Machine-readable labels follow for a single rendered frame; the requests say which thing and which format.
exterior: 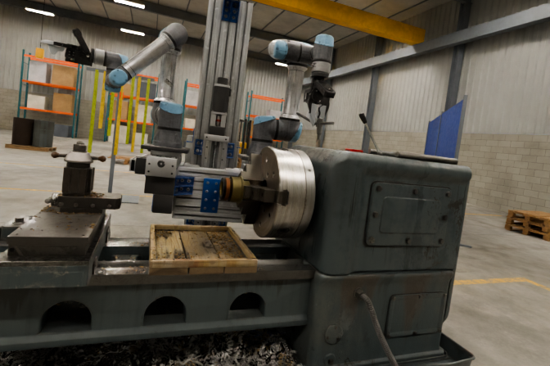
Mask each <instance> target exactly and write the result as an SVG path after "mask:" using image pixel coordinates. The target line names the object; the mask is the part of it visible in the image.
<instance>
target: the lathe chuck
mask: <svg viewBox="0 0 550 366"><path fill-rule="evenodd" d="M279 148H280V147H265V148H263V149H262V150H261V153H262V164H263V175H264V178H265V179H266V182H267V185H263V184H260V185H252V184H251V186H258V187H266V188H271V189H274V190H277V191H279V192H283V189H284V190H286V191H287V192H288V193H287V202H286V204H285V206H282V204H277V203H272V202H265V203H264V204H261V205H260V208H259V212H258V214H257V217H256V220H255V225H254V227H253V229H254V231H255V233H256V234H257V235H258V236H259V237H261V238H289V237H291V236H292V235H293V234H294V233H295V231H296V229H297V228H298V227H299V225H300V221H301V219H302V215H303V212H304V204H305V197H306V179H305V172H304V166H303V162H302V160H301V158H300V156H299V154H298V153H297V152H296V151H295V150H293V149H288V148H283V149H287V151H283V150H280V149H279ZM281 228H288V230H287V232H285V233H279V232H278V230H279V229H281Z"/></svg>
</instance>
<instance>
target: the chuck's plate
mask: <svg viewBox="0 0 550 366"><path fill-rule="evenodd" d="M295 151H296V152H297V153H298V154H299V156H300V158H301V160H302V162H303V166H304V172H305V179H306V197H305V204H304V212H303V215H302V219H301V221H300V225H299V227H298V228H297V229H296V231H295V233H294V234H293V235H292V236H291V237H289V238H298V237H300V236H301V235H302V234H303V233H304V231H305V230H306V229H307V227H308V226H309V222H310V220H311V218H312V215H313V208H314V203H315V194H316V184H315V176H314V171H313V166H312V163H311V161H310V159H309V157H308V156H307V155H306V154H305V152H303V151H301V150H295Z"/></svg>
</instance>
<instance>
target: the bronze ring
mask: <svg viewBox="0 0 550 366"><path fill-rule="evenodd" d="M244 185H247V186H250V182H249V181H244V180H243V178H242V176H239V177H230V178H221V181H220V184H219V198H220V200H224V201H226V200H228V201H231V202H236V203H237V204H240V203H241V201H242V199H246V200H247V199H248V198H244V197H243V193H244Z"/></svg>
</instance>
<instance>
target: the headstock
mask: <svg viewBox="0 0 550 366"><path fill-rule="evenodd" d="M289 149H294V150H301V151H303V152H305V154H306V155H307V156H308V157H309V159H310V161H311V163H312V166H313V171H314V176H315V184H316V194H315V203H314V208H313V215H312V218H311V220H310V222H309V226H308V227H307V229H306V230H305V231H304V233H303V234H302V235H301V236H300V237H298V238H282V240H283V241H284V242H286V243H287V244H288V245H289V246H291V247H292V248H293V249H294V250H295V251H297V252H298V253H299V254H300V255H301V256H303V257H304V258H305V259H306V260H307V261H308V262H309V263H310V264H311V265H312V266H314V267H315V268H316V269H317V270H318V271H320V272H321V273H324V274H327V275H348V274H350V273H354V272H384V271H414V270H445V269H451V270H456V268H457V263H458V253H459V247H460V242H461V237H462V227H463V222H464V216H465V211H466V206H467V196H468V190H469V185H470V180H471V176H472V172H471V169H470V168H469V167H468V166H464V165H452V164H445V163H439V162H432V161H425V160H413V159H406V158H399V157H393V156H380V155H373V154H367V153H360V152H353V151H341V150H334V149H327V148H321V147H308V146H301V145H295V146H293V147H291V148H289ZM324 248H325V249H324ZM319 267H320V268H319Z"/></svg>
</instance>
